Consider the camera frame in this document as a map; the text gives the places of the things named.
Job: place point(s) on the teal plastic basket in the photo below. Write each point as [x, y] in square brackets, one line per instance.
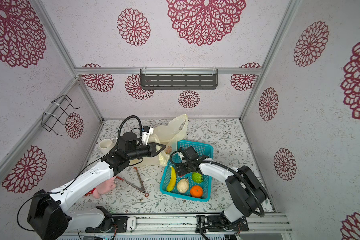
[191, 186]

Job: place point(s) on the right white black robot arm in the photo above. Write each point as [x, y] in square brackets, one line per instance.
[245, 189]

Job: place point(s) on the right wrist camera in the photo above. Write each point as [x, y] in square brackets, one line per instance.
[189, 154]

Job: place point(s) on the green bumpy fruit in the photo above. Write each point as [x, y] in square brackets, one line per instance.
[197, 178]

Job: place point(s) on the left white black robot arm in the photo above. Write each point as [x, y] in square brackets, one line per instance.
[49, 214]

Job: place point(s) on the grey wall shelf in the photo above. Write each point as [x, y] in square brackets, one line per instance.
[179, 80]

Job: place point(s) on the pink plush toy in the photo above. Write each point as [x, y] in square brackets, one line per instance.
[103, 188]

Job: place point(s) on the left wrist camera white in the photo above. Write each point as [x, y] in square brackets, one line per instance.
[146, 133]

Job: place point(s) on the white ceramic mug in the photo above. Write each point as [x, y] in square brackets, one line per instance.
[106, 145]

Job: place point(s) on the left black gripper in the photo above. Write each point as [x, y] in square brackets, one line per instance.
[152, 148]

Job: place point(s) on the yellow banana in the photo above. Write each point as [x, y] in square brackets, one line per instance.
[172, 183]

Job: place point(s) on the cream plastic bag orange print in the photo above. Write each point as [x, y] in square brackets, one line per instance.
[168, 135]

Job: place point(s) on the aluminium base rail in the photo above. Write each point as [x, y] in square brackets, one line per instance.
[187, 227]

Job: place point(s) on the large orange fruit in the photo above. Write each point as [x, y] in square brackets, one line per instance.
[196, 191]

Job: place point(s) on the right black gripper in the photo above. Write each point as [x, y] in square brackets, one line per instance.
[180, 169]

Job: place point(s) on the beige pear fruit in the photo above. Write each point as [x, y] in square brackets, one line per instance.
[183, 186]

